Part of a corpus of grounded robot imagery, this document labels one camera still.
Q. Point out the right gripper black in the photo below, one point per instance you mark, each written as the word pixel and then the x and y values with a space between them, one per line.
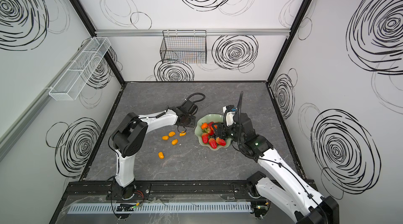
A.
pixel 221 129

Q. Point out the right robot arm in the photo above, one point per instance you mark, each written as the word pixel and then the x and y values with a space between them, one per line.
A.
pixel 290 193

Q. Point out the light green wavy fruit bowl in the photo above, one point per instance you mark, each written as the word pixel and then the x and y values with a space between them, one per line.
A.
pixel 215 118

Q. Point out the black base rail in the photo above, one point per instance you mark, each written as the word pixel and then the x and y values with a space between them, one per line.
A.
pixel 238 189

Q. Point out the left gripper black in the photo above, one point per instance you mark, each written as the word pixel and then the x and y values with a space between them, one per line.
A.
pixel 188 120

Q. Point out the black wire wall basket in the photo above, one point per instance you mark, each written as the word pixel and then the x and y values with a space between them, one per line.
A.
pixel 187 46

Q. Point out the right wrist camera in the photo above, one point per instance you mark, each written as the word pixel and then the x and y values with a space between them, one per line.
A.
pixel 229 113

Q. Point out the white mesh wall shelf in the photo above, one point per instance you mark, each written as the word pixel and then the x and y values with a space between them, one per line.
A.
pixel 88 68

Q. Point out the white slotted cable duct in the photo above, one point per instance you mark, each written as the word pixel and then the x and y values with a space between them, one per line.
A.
pixel 155 208

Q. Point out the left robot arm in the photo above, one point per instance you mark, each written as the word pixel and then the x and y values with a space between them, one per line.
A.
pixel 129 136

